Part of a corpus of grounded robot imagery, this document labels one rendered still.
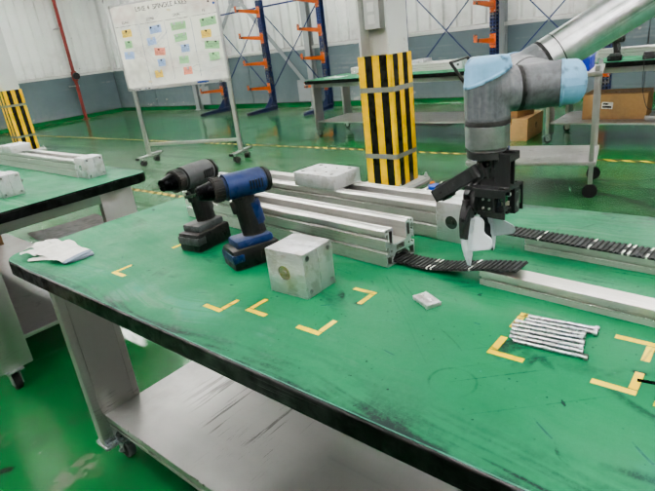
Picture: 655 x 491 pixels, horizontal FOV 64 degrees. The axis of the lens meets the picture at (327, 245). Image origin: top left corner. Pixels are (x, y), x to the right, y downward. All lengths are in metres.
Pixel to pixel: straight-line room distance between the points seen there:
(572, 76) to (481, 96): 0.15
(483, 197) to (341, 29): 9.99
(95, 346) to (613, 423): 1.45
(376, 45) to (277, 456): 3.61
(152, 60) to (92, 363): 5.64
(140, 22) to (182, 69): 0.73
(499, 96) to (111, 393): 1.47
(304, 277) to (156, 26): 6.17
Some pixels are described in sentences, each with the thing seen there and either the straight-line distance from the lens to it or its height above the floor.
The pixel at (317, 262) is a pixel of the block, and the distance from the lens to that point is 1.03.
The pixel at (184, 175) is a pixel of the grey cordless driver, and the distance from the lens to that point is 1.33.
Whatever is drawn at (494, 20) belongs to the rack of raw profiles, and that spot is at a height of 1.25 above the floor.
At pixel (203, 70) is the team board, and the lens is 6.72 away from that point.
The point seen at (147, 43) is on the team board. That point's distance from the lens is 7.12.
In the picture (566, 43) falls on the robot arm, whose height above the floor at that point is 1.19.
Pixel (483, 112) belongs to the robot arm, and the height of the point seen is 1.11.
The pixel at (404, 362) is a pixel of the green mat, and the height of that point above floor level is 0.78.
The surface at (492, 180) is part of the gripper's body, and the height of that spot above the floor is 0.98.
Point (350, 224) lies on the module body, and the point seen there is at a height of 0.86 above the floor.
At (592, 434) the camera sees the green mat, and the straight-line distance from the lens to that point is 0.72.
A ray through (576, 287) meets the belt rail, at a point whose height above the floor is 0.81.
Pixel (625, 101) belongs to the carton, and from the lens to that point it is 5.94.
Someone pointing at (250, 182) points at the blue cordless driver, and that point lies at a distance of 1.18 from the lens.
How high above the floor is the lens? 1.24
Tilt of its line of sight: 21 degrees down
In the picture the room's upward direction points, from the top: 7 degrees counter-clockwise
